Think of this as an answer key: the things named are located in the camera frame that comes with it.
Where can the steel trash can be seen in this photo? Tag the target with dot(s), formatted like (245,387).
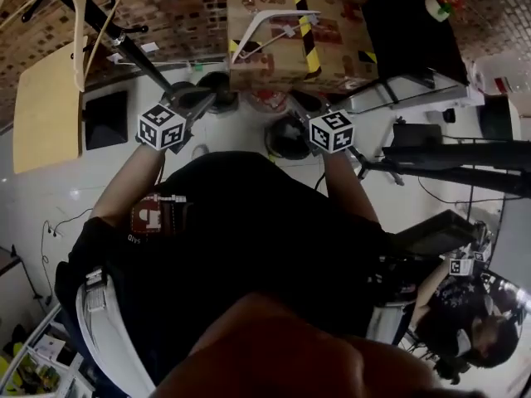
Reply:
(286,137)

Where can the person's shoe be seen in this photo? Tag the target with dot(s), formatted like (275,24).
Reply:
(200,151)

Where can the black cabinet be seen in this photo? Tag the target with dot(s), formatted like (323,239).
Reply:
(406,35)

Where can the person's left forearm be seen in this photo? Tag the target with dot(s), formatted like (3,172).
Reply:
(128,181)

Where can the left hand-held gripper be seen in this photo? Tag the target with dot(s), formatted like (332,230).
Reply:
(159,127)

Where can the person's face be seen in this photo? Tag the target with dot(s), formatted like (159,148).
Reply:
(290,346)

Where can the black tripod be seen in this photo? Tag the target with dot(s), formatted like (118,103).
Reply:
(456,156)

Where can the small black monitor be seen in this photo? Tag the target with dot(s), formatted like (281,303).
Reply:
(417,135)

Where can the white green red ornament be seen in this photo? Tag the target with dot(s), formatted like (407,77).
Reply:
(433,6)

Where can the person's right forearm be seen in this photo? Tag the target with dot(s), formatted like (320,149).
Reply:
(346,185)

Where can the light wooden table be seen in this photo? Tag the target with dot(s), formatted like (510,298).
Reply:
(45,110)

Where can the black coat rack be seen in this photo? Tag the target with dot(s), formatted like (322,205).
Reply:
(137,56)

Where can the taped cardboard box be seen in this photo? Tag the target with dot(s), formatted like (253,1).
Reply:
(332,35)

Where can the red white snack packet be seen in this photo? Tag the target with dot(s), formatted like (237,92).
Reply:
(269,100)

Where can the black tablet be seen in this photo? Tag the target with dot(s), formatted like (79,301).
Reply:
(435,232)

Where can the black round bin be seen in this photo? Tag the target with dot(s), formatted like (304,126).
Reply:
(217,87)

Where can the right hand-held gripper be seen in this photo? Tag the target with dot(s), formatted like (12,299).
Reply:
(332,133)

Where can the person in dark clothes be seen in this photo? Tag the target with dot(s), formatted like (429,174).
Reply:
(249,243)

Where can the white metal shelf rack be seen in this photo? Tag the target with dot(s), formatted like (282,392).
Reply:
(37,355)

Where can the white appliance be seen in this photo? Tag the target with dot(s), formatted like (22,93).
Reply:
(489,77)

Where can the white hanger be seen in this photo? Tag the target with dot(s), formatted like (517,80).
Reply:
(253,27)

